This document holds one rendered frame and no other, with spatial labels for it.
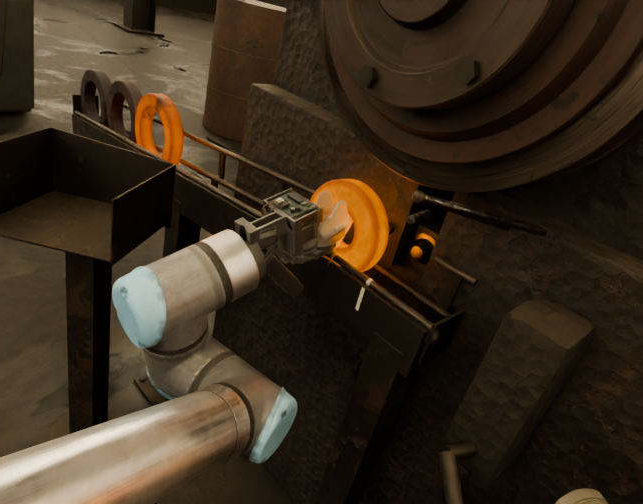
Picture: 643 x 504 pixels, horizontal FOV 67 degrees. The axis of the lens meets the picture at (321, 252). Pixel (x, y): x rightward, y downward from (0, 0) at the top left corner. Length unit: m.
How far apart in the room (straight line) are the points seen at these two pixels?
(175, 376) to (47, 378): 0.89
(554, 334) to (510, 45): 0.31
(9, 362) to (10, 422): 0.21
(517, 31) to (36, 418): 1.32
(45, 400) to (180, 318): 0.92
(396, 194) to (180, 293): 0.38
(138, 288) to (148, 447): 0.19
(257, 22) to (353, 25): 2.81
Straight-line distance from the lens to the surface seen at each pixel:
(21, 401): 1.50
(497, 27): 0.50
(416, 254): 0.79
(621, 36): 0.53
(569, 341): 0.60
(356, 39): 0.60
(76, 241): 0.93
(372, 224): 0.74
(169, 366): 0.68
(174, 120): 1.18
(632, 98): 0.54
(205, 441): 0.54
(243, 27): 3.43
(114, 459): 0.47
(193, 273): 0.60
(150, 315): 0.59
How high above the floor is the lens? 1.07
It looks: 28 degrees down
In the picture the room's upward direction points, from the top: 15 degrees clockwise
